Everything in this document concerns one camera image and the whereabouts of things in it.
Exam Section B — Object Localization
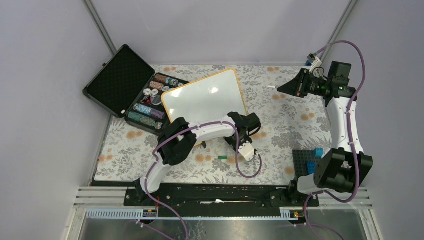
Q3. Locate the yellow framed whiteboard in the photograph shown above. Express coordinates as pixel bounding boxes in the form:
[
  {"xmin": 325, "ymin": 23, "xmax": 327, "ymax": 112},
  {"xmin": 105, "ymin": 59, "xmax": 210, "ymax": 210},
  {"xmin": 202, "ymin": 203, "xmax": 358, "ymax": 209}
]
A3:
[{"xmin": 161, "ymin": 68, "xmax": 248, "ymax": 131}]

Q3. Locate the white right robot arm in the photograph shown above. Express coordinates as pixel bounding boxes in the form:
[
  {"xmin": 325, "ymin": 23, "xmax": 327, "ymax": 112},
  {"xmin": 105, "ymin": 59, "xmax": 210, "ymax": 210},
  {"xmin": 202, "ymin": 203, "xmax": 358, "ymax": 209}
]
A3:
[{"xmin": 277, "ymin": 61, "xmax": 373, "ymax": 206}]

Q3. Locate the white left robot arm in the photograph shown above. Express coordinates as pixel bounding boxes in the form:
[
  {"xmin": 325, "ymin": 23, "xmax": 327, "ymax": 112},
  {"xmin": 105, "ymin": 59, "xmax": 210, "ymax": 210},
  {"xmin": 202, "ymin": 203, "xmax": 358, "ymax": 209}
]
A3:
[{"xmin": 135, "ymin": 112, "xmax": 262, "ymax": 206}]

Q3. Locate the floral table mat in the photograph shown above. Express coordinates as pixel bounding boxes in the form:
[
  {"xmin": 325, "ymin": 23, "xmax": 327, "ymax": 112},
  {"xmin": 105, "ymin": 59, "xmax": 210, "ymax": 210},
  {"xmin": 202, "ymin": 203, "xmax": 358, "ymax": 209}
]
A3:
[{"xmin": 91, "ymin": 65, "xmax": 331, "ymax": 186}]

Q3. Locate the grey lego baseplate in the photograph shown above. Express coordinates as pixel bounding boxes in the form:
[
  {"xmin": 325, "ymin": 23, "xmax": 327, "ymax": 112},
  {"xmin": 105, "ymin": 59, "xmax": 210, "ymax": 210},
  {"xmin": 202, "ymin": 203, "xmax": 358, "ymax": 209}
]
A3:
[{"xmin": 292, "ymin": 149, "xmax": 322, "ymax": 177}]

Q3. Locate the light blue lego brick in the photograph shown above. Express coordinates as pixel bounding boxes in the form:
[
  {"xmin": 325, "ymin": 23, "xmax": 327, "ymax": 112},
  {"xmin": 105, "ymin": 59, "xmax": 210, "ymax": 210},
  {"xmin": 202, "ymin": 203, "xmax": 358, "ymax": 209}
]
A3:
[{"xmin": 314, "ymin": 148, "xmax": 324, "ymax": 158}]

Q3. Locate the black poker chip case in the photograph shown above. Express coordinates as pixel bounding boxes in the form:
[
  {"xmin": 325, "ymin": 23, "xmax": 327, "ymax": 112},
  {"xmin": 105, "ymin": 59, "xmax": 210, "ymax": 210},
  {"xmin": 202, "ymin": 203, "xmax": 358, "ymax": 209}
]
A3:
[{"xmin": 82, "ymin": 44, "xmax": 188, "ymax": 136}]

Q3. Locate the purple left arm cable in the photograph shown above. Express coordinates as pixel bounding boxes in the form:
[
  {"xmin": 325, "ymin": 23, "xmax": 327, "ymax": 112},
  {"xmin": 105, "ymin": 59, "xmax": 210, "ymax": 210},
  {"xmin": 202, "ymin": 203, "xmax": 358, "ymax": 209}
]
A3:
[{"xmin": 142, "ymin": 120, "xmax": 263, "ymax": 240}]

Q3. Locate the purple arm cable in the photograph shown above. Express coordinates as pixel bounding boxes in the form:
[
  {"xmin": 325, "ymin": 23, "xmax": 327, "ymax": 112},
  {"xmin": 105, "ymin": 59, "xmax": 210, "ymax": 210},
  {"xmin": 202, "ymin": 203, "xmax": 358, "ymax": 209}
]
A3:
[
  {"xmin": 301, "ymin": 40, "xmax": 367, "ymax": 240},
  {"xmin": 142, "ymin": 120, "xmax": 263, "ymax": 240}
]

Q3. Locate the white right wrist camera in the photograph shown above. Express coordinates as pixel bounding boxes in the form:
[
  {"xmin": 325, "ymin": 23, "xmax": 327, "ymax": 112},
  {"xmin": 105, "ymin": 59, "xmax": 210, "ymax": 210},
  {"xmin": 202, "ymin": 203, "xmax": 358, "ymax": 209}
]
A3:
[{"xmin": 307, "ymin": 53, "xmax": 322, "ymax": 73}]

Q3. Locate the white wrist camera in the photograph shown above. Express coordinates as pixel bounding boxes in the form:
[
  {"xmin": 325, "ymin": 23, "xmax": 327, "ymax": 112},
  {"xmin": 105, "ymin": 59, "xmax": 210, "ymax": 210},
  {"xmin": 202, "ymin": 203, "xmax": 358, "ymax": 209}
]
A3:
[
  {"xmin": 307, "ymin": 53, "xmax": 322, "ymax": 73},
  {"xmin": 238, "ymin": 142, "xmax": 256, "ymax": 162}
]

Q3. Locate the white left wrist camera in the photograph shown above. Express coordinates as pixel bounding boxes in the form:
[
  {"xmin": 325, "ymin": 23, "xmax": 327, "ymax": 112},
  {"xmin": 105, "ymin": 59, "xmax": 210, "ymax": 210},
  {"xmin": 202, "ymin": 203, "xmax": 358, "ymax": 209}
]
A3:
[{"xmin": 238, "ymin": 142, "xmax": 256, "ymax": 162}]

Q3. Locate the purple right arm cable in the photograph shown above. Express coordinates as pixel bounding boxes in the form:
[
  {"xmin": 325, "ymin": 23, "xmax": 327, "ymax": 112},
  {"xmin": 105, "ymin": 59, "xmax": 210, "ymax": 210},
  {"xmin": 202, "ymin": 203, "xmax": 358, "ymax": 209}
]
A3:
[{"xmin": 301, "ymin": 40, "xmax": 367, "ymax": 240}]

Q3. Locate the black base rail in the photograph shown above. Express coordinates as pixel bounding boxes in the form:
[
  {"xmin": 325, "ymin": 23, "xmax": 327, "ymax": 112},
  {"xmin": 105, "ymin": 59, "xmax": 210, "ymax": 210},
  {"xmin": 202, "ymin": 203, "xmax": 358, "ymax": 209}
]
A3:
[{"xmin": 124, "ymin": 183, "xmax": 308, "ymax": 214}]

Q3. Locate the white slotted cable duct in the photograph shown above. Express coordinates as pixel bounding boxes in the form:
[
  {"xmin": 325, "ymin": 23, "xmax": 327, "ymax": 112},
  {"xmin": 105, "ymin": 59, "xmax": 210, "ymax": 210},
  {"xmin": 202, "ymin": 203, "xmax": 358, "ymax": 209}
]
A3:
[{"xmin": 86, "ymin": 205, "xmax": 298, "ymax": 221}]

